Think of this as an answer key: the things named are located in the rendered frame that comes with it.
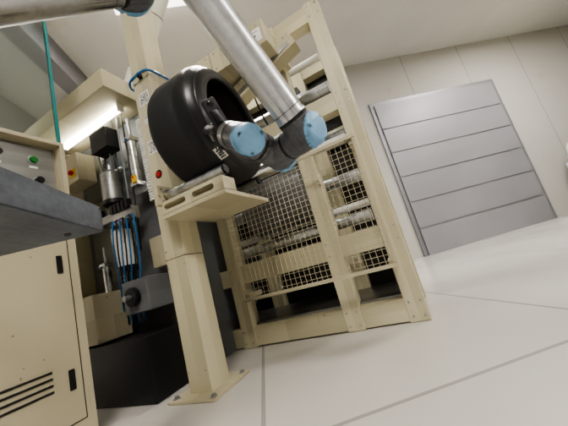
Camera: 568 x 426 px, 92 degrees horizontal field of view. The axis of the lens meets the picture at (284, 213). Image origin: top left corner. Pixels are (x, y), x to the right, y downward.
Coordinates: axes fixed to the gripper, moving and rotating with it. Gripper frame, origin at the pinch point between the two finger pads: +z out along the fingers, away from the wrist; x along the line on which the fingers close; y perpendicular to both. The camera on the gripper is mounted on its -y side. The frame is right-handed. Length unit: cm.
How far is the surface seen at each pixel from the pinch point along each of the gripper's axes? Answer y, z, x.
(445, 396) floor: 72, -88, 5
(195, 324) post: 74, -4, -46
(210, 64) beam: -18, 73, 35
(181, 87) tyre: -14.6, 17.0, 0.7
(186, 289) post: 62, 6, -42
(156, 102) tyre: -12.6, 25.8, -9.6
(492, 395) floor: 70, -95, 12
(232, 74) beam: -9, 68, 44
